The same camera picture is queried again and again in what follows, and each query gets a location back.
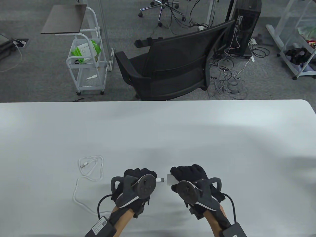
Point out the person's right hand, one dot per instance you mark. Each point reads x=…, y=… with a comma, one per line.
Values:
x=190, y=171

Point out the person's left hand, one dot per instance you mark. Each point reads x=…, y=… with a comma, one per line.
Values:
x=138, y=172

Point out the white charger head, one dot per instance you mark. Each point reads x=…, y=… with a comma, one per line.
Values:
x=170, y=179

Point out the person's left forearm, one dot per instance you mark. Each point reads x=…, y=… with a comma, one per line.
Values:
x=123, y=219

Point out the person's right forearm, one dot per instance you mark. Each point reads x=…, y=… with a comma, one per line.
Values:
x=213, y=219

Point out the grey hand tracker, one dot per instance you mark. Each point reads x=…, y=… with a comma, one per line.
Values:
x=186, y=191
x=145, y=186

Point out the black wrist box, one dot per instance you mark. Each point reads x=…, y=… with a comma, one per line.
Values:
x=101, y=226
x=234, y=230

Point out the white rolling cart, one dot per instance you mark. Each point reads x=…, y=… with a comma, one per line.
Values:
x=98, y=81

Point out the white paper sheet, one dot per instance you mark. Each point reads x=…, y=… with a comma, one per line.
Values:
x=91, y=77

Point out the black mesh office chair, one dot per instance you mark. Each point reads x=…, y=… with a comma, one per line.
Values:
x=172, y=59

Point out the black floor pedals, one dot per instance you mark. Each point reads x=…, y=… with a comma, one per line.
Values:
x=142, y=43

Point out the green white packet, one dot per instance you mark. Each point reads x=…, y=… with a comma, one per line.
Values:
x=82, y=50

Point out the white power strip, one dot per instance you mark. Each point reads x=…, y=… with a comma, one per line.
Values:
x=252, y=41

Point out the white rolling shelf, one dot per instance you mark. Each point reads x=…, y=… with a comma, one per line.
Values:
x=286, y=58

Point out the black gear pile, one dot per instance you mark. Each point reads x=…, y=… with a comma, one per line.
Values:
x=296, y=55

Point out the black computer tower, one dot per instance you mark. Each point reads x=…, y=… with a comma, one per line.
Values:
x=249, y=24

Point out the white desk leg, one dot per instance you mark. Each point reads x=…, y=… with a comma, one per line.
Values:
x=211, y=12

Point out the white desk foot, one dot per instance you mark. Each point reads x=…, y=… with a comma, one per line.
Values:
x=272, y=32

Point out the chrome chair base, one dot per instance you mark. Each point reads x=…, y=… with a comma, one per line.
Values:
x=160, y=7

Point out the dark brown board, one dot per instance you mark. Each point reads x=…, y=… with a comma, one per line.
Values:
x=64, y=18

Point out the floor outlet box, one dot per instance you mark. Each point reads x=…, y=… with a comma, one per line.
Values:
x=21, y=43

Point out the red white toy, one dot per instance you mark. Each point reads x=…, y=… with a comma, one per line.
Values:
x=311, y=43

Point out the green cloth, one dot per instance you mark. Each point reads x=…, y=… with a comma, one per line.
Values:
x=306, y=31

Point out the black flat device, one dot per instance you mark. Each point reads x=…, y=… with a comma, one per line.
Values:
x=5, y=48

